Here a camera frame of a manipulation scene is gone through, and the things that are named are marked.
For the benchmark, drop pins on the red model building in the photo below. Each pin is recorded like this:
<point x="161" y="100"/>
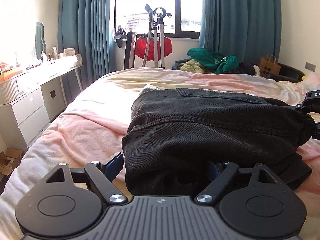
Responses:
<point x="5" y="66"/>

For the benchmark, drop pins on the black armchair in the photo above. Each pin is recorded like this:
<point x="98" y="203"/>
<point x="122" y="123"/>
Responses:
<point x="290" y="72"/>

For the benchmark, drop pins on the yellow pillow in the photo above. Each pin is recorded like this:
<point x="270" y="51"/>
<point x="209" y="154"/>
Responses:
<point x="303" y="77"/>

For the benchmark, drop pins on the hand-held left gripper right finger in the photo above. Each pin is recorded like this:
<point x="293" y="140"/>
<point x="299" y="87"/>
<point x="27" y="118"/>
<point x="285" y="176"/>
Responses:
<point x="212" y="170"/>

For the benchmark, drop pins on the black denim pants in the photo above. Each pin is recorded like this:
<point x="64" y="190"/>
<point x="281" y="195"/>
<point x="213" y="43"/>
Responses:
<point x="200" y="130"/>

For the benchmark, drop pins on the white cloth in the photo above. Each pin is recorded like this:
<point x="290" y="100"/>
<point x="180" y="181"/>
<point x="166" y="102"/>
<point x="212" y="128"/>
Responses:
<point x="257" y="70"/>

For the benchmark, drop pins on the black bag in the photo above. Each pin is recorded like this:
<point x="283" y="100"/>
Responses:
<point x="120" y="33"/>

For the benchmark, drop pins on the dark wooden chair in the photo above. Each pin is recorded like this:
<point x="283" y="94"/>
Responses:
<point x="129" y="50"/>

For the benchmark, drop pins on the green garment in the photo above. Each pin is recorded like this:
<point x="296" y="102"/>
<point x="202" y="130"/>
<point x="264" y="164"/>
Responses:
<point x="207" y="57"/>

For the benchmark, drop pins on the grey wall socket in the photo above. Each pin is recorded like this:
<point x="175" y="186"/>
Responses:
<point x="310" y="66"/>

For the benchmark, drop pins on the white drawer chest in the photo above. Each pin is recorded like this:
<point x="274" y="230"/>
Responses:
<point x="30" y="115"/>

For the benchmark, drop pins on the white ribbed storage box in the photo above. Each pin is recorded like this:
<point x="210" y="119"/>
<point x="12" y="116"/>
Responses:
<point x="8" y="92"/>

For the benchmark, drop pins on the black clothes pile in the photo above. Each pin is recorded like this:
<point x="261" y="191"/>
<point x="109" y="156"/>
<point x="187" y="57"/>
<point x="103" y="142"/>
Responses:
<point x="246" y="68"/>

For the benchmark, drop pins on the bed with pink sheet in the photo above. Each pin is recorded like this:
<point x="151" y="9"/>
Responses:
<point x="87" y="120"/>

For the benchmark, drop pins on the white vanity desk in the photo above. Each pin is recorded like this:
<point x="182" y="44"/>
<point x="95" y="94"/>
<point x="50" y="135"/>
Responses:
<point x="60" y="85"/>

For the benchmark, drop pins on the clear bottle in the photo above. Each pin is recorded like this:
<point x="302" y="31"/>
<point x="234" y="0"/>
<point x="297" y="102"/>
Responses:
<point x="54" y="53"/>

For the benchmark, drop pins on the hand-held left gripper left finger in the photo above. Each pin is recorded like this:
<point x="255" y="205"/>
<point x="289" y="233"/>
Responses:
<point x="113" y="166"/>

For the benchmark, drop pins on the wavy framed mirror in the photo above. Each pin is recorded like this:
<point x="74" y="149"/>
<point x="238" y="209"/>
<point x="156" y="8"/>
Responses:
<point x="40" y="40"/>

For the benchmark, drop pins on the brown paper bag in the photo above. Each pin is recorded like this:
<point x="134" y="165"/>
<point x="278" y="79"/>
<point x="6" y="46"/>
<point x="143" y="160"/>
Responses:
<point x="268" y="66"/>

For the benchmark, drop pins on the cardboard box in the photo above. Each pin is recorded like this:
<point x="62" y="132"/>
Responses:
<point x="10" y="161"/>

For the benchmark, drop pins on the tissue box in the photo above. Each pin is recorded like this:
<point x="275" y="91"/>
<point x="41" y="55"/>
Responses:
<point x="69" y="52"/>

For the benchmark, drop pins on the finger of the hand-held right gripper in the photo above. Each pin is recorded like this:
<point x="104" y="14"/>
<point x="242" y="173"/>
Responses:
<point x="316" y="131"/>
<point x="303" y="107"/>

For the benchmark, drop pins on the teal curtain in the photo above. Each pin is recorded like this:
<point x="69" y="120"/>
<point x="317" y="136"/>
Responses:
<point x="85" y="30"/>
<point x="240" y="17"/>

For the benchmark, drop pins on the cream knit garment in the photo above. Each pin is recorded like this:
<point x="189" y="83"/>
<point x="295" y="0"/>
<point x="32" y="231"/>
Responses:
<point x="191" y="67"/>

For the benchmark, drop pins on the red cloth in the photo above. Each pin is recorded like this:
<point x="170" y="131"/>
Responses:
<point x="141" y="47"/>

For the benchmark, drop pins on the orange box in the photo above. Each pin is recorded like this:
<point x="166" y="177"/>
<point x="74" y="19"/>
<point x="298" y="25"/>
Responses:
<point x="10" y="75"/>

